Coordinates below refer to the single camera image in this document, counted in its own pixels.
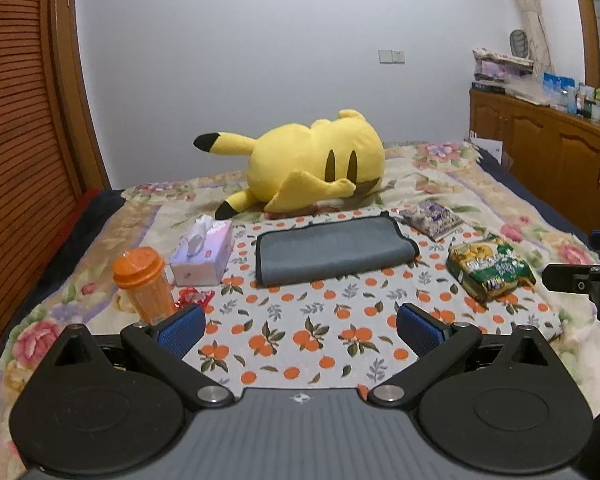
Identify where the green yellow snack bag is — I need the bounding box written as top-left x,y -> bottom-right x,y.
446,234 -> 536,302

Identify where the purple snack packet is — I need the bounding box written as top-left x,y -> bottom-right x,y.
400,200 -> 463,242

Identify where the floral bed blanket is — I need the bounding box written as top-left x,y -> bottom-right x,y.
0,143 -> 600,479

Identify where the stack of boxes on cabinet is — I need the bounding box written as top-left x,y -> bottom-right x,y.
472,48 -> 534,93

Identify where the white wall switch plate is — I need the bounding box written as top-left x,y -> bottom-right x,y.
378,50 -> 405,64

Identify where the blue box on cabinet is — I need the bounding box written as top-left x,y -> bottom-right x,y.
542,72 -> 576,108

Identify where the orange lidded plastic cup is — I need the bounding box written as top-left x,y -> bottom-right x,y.
112,246 -> 176,325

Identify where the pink tissue box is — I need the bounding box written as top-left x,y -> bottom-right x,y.
169,214 -> 233,287

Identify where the wooden sideboard cabinet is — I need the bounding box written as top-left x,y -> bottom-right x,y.
469,89 -> 600,233

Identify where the yellow Pikachu plush toy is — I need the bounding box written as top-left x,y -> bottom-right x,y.
193,110 -> 385,220

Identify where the purple and grey towel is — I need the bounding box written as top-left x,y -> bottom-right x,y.
256,212 -> 419,287

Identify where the small red snack wrapper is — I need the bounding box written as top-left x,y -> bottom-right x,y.
175,286 -> 215,310

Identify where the dark blue mattress sheet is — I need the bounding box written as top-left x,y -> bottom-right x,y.
471,146 -> 600,261

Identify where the beige tied curtain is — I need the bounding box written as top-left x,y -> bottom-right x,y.
516,0 -> 554,77

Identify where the small grey desk fan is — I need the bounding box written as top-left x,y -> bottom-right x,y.
509,29 -> 530,58

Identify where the orange-print white cloth mat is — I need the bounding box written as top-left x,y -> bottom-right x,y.
184,217 -> 562,394

